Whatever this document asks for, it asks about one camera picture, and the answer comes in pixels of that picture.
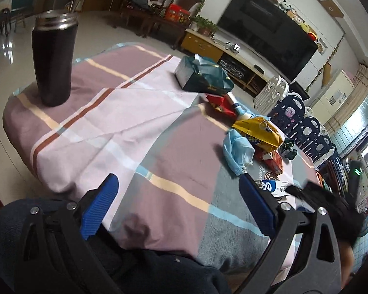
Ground yellow snack packet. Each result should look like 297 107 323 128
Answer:
232 116 284 154

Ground checked tablecloth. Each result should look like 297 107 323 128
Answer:
2 43 322 274

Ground slanted wooden wall trim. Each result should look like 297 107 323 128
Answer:
321 63 333 87

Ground blue and white wrapper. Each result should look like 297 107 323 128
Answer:
258 179 296 197

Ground black thermos bottle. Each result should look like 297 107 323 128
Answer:
31 10 79 107

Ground navy playpen fence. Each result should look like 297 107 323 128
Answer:
267 95 338 163

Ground white tube bottle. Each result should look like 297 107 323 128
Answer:
226 92 252 121

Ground wooden dining chair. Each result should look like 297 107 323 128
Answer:
0 8 26 36

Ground person's trousered legs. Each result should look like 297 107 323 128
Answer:
0 199 230 294

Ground red foil wrapper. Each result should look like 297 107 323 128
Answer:
205 94 237 116

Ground black wrapper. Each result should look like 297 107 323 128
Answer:
278 139 299 160

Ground beige curtain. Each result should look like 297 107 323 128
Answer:
330 64 368 129

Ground wooden television cabinet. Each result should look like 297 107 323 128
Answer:
180 28 276 98

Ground green tissue box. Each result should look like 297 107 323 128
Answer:
174 54 234 95

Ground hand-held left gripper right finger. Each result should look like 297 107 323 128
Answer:
233 173 344 294

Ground stack of books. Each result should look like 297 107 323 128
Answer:
320 156 352 198

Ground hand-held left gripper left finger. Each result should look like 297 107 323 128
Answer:
14 173 123 294

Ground potted green plant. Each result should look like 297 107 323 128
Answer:
191 15 219 36

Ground black audio amplifier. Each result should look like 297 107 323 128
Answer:
219 60 249 80

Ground red cardboard box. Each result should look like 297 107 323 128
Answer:
254 148 285 174

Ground blue face mask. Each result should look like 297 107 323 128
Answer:
223 129 255 177

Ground yellow plush toy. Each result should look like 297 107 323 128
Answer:
300 21 315 36

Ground white standing air conditioner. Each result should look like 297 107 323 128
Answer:
311 70 356 117

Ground black television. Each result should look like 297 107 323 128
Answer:
217 0 319 82

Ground person's right forearm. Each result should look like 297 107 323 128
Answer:
337 240 356 279

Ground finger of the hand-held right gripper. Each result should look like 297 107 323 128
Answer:
285 182 322 204

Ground red gift box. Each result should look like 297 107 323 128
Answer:
165 4 191 23

